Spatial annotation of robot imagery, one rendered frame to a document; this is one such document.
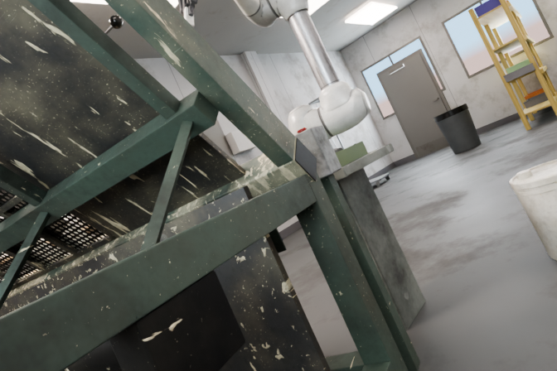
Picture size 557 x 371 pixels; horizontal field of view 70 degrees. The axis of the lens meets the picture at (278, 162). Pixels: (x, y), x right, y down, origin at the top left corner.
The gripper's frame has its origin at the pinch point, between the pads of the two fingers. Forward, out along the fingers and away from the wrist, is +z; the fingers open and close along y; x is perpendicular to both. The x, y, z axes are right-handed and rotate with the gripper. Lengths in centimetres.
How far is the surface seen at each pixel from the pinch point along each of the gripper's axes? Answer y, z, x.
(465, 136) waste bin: -137, -148, 589
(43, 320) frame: 35, 93, -42
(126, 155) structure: -13, 48, -14
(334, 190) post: 7, 56, 53
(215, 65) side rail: 20.7, 33.3, -5.0
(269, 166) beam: 6, 52, 23
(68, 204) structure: -48, 53, -20
